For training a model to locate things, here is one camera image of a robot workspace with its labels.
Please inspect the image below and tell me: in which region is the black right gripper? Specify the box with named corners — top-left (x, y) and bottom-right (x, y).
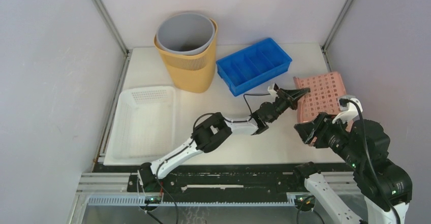
top-left (293, 110), bottom-right (362, 168)

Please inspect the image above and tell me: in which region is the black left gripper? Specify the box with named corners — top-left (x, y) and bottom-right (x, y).
top-left (268, 87), bottom-right (310, 123)

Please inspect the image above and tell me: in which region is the pink perforated plastic basket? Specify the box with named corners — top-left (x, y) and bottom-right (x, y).
top-left (294, 72), bottom-right (347, 123)

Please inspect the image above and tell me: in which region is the blue compartment tray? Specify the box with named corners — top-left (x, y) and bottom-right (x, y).
top-left (216, 38), bottom-right (292, 97)

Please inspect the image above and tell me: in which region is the white perforated plastic basket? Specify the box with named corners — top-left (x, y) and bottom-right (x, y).
top-left (106, 86), bottom-right (176, 165)

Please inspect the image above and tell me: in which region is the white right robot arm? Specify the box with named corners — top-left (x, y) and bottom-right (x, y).
top-left (294, 113), bottom-right (413, 223)

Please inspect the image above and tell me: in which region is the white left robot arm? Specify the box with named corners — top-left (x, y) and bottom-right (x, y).
top-left (137, 84), bottom-right (311, 192)

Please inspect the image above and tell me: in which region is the yellow ribbed waste bin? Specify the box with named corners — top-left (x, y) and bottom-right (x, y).
top-left (153, 18), bottom-right (218, 93)

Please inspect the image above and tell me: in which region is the grey inner bin liner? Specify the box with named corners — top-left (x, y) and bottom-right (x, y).
top-left (155, 12), bottom-right (216, 55)

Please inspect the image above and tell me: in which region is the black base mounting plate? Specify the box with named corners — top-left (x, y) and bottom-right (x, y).
top-left (126, 163), bottom-right (354, 204)

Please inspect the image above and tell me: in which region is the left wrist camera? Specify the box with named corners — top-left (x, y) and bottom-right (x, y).
top-left (267, 83), bottom-right (277, 98)

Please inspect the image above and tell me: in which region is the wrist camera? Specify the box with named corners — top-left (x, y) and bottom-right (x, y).
top-left (332, 95), bottom-right (363, 124)
top-left (267, 83), bottom-right (277, 98)

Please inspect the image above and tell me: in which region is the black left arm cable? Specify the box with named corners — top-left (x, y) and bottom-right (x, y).
top-left (243, 92), bottom-right (272, 119)

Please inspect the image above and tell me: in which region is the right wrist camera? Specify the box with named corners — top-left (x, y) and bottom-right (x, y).
top-left (332, 95), bottom-right (363, 124)

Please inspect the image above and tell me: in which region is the aluminium frame rail right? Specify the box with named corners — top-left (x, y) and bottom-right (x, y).
top-left (321, 0), bottom-right (355, 72)

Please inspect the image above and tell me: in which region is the aluminium frame rail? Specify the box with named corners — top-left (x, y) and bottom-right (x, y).
top-left (91, 0), bottom-right (130, 164)
top-left (321, 0), bottom-right (355, 72)

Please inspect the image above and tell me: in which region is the white slotted cable duct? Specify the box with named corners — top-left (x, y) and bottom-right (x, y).
top-left (87, 195), bottom-right (297, 207)

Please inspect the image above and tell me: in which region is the aluminium frame rail left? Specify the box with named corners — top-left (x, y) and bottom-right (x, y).
top-left (91, 0), bottom-right (130, 164)

